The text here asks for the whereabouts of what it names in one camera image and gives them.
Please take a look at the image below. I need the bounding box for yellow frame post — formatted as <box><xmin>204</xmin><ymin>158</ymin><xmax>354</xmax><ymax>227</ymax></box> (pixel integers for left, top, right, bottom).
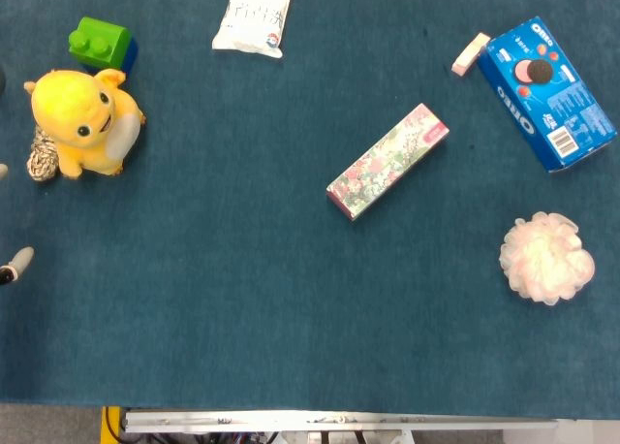
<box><xmin>100</xmin><ymin>405</ymin><xmax>122</xmax><ymax>444</ymax></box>

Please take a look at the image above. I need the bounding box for pink white bath loofah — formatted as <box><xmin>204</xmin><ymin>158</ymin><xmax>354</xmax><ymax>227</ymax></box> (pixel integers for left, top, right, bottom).
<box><xmin>499</xmin><ymin>211</ymin><xmax>597</xmax><ymax>306</ymax></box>

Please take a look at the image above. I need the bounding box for blue toy building block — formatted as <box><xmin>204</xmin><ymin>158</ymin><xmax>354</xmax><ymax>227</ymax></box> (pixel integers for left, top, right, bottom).
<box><xmin>79</xmin><ymin>37</ymin><xmax>140</xmax><ymax>76</ymax></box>

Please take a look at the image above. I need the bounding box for green and blue block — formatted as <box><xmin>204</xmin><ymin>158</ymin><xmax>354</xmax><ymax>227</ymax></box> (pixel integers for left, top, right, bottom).
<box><xmin>68</xmin><ymin>16</ymin><xmax>133</xmax><ymax>71</ymax></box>

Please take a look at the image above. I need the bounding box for blue Oreo cookie box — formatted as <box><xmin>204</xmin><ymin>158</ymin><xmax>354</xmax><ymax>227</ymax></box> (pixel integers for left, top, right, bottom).
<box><xmin>477</xmin><ymin>16</ymin><xmax>619</xmax><ymax>174</ymax></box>

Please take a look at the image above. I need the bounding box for white snack bag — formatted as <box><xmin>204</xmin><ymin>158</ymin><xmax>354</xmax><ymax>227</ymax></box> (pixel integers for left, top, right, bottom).
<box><xmin>211</xmin><ymin>0</ymin><xmax>295</xmax><ymax>59</ymax></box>

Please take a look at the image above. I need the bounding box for silver aluminium frame rail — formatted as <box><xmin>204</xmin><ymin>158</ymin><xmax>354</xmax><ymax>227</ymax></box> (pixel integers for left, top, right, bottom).
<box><xmin>120</xmin><ymin>408</ymin><xmax>559</xmax><ymax>435</ymax></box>

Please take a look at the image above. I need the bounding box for floral print long box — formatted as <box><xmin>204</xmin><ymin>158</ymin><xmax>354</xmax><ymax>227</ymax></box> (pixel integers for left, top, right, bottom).
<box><xmin>325</xmin><ymin>103</ymin><xmax>450</xmax><ymax>221</ymax></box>

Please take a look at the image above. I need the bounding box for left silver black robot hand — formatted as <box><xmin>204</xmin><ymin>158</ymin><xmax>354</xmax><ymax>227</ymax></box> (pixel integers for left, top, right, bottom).
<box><xmin>0</xmin><ymin>66</ymin><xmax>36</xmax><ymax>286</ymax></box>

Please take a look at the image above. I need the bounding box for braided rope ball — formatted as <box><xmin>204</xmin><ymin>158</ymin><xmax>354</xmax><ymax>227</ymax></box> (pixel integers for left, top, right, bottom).
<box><xmin>26</xmin><ymin>125</ymin><xmax>60</xmax><ymax>183</ymax></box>

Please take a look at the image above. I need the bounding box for yellow plush toy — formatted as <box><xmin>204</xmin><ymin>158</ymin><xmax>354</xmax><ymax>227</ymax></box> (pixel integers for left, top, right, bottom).
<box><xmin>23</xmin><ymin>68</ymin><xmax>147</xmax><ymax>180</ymax></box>

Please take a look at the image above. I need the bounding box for pink white eraser block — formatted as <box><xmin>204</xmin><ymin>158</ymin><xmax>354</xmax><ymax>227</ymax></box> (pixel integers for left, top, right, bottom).
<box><xmin>450</xmin><ymin>32</ymin><xmax>492</xmax><ymax>77</ymax></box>

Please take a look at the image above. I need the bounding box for black cable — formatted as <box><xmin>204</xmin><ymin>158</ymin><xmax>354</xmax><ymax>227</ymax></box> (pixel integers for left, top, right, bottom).
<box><xmin>104</xmin><ymin>406</ymin><xmax>125</xmax><ymax>439</ymax></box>

